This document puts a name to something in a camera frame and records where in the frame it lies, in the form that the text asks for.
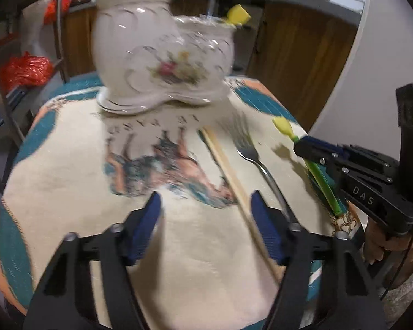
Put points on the white floral ceramic utensil holder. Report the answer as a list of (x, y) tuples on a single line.
[(130, 48)]

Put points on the silver metal fork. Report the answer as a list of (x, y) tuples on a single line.
[(261, 168)]

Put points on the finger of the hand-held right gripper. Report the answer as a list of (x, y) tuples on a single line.
[(313, 151), (368, 161)]

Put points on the grey kitchen countertop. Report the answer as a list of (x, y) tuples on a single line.
[(296, 3)]

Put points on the white ceramic drip tray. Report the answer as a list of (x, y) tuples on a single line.
[(124, 108)]

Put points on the metal shelf rack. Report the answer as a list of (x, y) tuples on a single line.
[(60, 41)]

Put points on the wooden base cabinets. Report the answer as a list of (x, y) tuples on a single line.
[(303, 62)]

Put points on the printed horse tablecloth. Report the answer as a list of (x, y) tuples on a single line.
[(82, 178)]

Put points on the small red plastic bag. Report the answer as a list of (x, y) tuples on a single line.
[(55, 7)]

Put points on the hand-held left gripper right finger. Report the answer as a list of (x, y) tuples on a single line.
[(266, 230)]

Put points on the wooden chopstick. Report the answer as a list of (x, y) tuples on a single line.
[(232, 178)]

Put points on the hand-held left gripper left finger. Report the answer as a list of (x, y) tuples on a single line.
[(144, 233)]

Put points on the person's right hand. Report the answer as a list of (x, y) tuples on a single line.
[(375, 247)]

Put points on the large red plastic bag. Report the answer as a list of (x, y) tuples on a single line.
[(24, 70)]

